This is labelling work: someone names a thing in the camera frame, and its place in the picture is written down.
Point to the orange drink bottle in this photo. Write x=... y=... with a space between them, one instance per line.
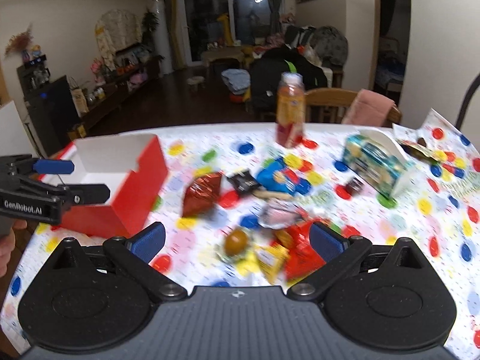
x=291 y=106

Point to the person left hand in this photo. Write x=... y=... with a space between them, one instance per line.
x=8 y=244

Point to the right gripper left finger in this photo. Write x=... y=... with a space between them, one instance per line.
x=148 y=242

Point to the blue folded cloth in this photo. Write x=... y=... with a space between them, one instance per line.
x=237 y=80

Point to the yellow snack packet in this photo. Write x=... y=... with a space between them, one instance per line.
x=271 y=260

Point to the small white stool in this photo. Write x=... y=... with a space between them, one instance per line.
x=195 y=82

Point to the dark red foil bag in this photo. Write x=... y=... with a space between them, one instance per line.
x=202 y=194

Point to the large red snack bag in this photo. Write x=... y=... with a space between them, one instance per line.
x=302 y=259

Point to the wooden chair far side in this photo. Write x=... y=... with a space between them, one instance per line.
x=329 y=105

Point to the dark tv cabinet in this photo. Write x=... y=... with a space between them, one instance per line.
x=53 y=119

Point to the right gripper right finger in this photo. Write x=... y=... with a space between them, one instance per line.
x=326 y=242

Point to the round coffee table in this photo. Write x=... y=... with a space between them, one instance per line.
x=234 y=52

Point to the brown egg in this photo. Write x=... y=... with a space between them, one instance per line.
x=235 y=245

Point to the pink cloth on chair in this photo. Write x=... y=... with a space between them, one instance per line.
x=368 y=109

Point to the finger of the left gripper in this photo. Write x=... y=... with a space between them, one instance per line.
x=53 y=167
x=89 y=194

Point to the black snack packet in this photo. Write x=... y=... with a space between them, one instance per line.
x=243 y=183

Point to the green tissue pack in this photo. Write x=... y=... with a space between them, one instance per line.
x=379 y=160

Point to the pink grey snack packet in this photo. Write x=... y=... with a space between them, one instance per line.
x=277 y=214

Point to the black jacket green stripe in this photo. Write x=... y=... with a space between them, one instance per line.
x=265 y=76

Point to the red white cardboard box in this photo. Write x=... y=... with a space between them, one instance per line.
x=133 y=167

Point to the blue snack packet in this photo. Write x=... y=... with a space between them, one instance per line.
x=278 y=177

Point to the small dark red packet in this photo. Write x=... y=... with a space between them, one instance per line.
x=354 y=186

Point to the balloon pattern tablecloth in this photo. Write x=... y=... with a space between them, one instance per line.
x=444 y=224

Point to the beige stick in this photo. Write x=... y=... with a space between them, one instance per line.
x=266 y=195

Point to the grey clothes pile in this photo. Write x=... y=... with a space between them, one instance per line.
x=330 y=44

